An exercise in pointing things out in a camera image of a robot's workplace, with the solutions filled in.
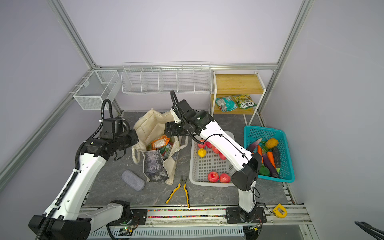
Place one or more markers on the red apple centre right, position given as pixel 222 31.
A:
pixel 223 157

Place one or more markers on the red apple front left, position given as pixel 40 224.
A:
pixel 213 177

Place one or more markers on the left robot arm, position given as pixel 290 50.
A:
pixel 62 219

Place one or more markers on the orange snack bag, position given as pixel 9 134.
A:
pixel 159 143

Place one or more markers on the red apple back left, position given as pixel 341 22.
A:
pixel 202 144

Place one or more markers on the cream canvas tote bag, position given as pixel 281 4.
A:
pixel 148 128

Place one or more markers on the green bell pepper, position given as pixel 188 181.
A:
pixel 264 171

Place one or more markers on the red apple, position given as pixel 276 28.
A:
pixel 215 150
pixel 223 157
pixel 202 144
pixel 213 177
pixel 225 178

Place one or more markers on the teal plastic vegetable basket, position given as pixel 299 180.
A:
pixel 253 133

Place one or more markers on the white plastic fruit basket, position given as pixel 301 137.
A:
pixel 211 162

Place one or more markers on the white wire wall basket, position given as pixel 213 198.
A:
pixel 161 78

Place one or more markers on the green snack bag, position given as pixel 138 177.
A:
pixel 244 101

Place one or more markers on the teal snack bag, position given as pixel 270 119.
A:
pixel 226 104
pixel 166 150

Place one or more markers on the black tripod leg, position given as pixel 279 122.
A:
pixel 372 231

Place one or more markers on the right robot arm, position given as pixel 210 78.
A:
pixel 247 166

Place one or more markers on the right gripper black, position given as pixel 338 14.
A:
pixel 173 129

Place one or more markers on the white mesh wall box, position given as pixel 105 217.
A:
pixel 98 86

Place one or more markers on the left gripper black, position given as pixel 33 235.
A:
pixel 134 138

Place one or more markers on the dark green cucumber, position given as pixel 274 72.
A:
pixel 277 158

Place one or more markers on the white wooden two-tier shelf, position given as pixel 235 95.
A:
pixel 224 85

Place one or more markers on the teal snack bag lower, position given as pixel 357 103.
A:
pixel 226 104

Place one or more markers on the yellow bell pepper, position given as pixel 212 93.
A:
pixel 271 143

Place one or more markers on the purple eggplant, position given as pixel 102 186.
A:
pixel 272 169

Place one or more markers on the yellow tape measure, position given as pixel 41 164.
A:
pixel 280 211

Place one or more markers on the teal snack bag top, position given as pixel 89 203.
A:
pixel 166 150

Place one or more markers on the grey fabric glasses case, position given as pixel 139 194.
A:
pixel 132 180

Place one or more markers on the red apple front right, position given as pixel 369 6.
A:
pixel 225 178

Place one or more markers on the orange carrot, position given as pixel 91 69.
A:
pixel 271 158

